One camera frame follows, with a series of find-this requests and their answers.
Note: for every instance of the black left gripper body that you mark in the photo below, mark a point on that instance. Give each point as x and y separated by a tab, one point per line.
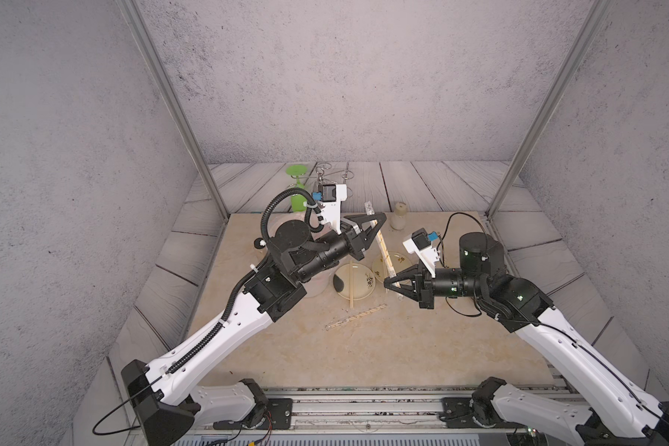
352	246

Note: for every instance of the aluminium frame post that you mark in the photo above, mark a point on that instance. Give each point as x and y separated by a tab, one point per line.
149	52
591	26

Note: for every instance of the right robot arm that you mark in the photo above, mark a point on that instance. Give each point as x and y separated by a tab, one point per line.
616	411

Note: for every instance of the right aluminium frame post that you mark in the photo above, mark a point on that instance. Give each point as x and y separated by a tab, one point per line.
591	26

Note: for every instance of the white shaker bottle beige cap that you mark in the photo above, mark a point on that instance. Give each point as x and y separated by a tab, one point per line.
398	219

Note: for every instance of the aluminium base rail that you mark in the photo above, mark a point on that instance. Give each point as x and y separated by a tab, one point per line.
383	416

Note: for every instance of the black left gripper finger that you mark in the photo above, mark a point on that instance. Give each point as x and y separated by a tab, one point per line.
359	220
374	235

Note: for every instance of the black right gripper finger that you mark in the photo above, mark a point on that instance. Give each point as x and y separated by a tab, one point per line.
412	275
408	292

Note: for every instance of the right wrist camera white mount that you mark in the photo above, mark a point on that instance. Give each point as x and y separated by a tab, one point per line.
420	243

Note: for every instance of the chrome cup holder stand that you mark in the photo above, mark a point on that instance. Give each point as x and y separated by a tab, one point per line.
330	182

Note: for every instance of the bamboo chopsticks pair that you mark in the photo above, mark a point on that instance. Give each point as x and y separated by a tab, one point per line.
384	267
351	285

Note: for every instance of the cream plate with dark patch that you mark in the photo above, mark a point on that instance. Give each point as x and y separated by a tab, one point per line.
364	282

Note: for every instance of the wrapped chopsticks left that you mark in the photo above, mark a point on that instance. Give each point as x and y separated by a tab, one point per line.
355	317

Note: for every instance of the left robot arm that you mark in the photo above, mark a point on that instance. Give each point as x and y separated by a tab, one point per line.
166	394

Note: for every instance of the left aluminium frame post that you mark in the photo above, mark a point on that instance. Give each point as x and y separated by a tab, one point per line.
149	52

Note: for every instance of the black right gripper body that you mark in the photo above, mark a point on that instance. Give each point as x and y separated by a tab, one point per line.
452	284

